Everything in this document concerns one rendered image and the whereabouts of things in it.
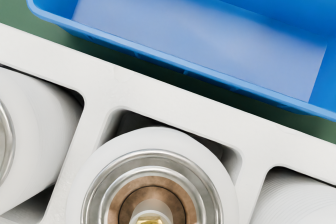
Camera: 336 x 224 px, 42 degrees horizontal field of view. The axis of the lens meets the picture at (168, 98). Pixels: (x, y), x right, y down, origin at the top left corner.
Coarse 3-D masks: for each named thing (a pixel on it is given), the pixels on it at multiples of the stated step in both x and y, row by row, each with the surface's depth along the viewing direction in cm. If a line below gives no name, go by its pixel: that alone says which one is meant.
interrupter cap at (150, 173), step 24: (120, 168) 23; (144, 168) 23; (168, 168) 23; (192, 168) 23; (96, 192) 23; (120, 192) 23; (144, 192) 23; (168, 192) 23; (192, 192) 23; (216, 192) 23; (96, 216) 23; (120, 216) 23; (192, 216) 23; (216, 216) 23
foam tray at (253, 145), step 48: (0, 48) 31; (48, 48) 31; (96, 96) 31; (144, 96) 31; (192, 96) 31; (96, 144) 31; (240, 144) 31; (288, 144) 31; (48, 192) 41; (240, 192) 31
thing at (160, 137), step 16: (144, 128) 27; (160, 128) 26; (112, 144) 24; (128, 144) 24; (144, 144) 24; (160, 144) 24; (176, 144) 24; (192, 144) 24; (96, 160) 24; (192, 160) 24; (208, 160) 24; (80, 176) 24; (224, 176) 24; (80, 192) 24; (224, 192) 24; (80, 208) 23; (224, 208) 23
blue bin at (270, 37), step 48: (48, 0) 41; (96, 0) 49; (144, 0) 49; (192, 0) 49; (240, 0) 47; (288, 0) 42; (144, 48) 37; (192, 48) 49; (240, 48) 49; (288, 48) 49; (288, 96) 37
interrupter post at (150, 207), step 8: (144, 200) 23; (152, 200) 23; (160, 200) 23; (136, 208) 22; (144, 208) 21; (152, 208) 21; (160, 208) 21; (168, 208) 23; (136, 216) 20; (160, 216) 20; (168, 216) 21
